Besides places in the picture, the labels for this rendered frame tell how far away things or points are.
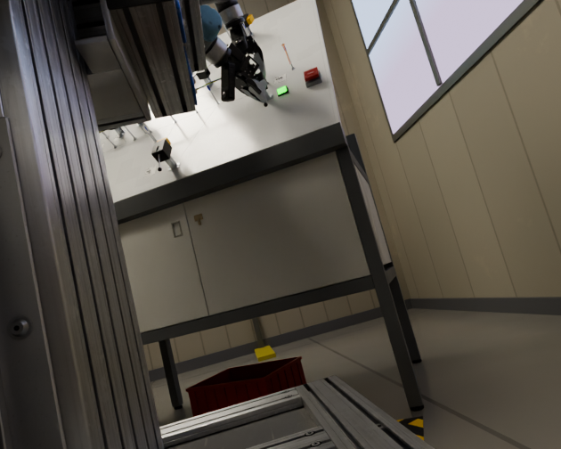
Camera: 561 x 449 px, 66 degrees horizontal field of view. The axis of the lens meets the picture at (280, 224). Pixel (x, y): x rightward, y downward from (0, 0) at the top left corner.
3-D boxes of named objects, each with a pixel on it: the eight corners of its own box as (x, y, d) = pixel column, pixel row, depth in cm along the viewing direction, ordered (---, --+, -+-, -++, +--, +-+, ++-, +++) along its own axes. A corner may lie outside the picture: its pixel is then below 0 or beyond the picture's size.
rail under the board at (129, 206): (345, 142, 130) (339, 122, 131) (40, 247, 162) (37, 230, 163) (348, 146, 135) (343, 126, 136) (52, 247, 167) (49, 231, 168)
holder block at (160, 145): (165, 186, 148) (147, 166, 141) (169, 163, 156) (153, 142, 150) (176, 182, 147) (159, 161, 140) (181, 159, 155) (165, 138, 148)
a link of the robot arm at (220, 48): (209, 53, 128) (197, 59, 134) (221, 64, 131) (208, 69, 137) (221, 33, 129) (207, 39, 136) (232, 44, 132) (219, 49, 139)
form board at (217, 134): (43, 232, 165) (39, 229, 164) (107, 88, 234) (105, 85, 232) (341, 126, 133) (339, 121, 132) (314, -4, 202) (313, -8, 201)
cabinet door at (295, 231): (369, 274, 129) (334, 150, 134) (207, 315, 144) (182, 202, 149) (370, 273, 131) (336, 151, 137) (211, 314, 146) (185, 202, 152)
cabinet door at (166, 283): (207, 315, 144) (182, 202, 150) (77, 348, 159) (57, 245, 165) (210, 314, 146) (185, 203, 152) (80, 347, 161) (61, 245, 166)
